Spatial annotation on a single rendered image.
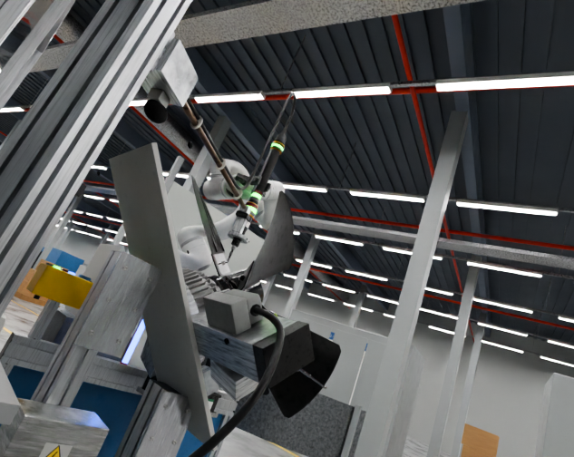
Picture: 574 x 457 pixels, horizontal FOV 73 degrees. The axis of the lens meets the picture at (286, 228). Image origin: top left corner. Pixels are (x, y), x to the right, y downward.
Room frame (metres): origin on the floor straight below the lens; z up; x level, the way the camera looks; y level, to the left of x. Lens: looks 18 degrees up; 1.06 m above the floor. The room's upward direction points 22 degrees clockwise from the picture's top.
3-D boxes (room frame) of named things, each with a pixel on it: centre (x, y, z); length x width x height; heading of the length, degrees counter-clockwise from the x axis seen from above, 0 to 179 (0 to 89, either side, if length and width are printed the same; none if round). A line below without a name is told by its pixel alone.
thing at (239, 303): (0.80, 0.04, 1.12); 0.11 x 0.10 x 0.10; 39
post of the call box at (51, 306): (1.29, 0.59, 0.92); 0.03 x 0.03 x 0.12; 39
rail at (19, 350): (1.54, 0.28, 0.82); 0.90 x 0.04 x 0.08; 129
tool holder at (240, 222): (1.19, 0.14, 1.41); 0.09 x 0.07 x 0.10; 164
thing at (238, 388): (0.88, -0.03, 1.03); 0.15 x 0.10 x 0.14; 129
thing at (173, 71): (0.59, 0.31, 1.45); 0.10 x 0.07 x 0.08; 164
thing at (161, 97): (0.63, 0.30, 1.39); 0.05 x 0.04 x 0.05; 164
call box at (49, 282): (1.29, 0.59, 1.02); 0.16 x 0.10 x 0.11; 129
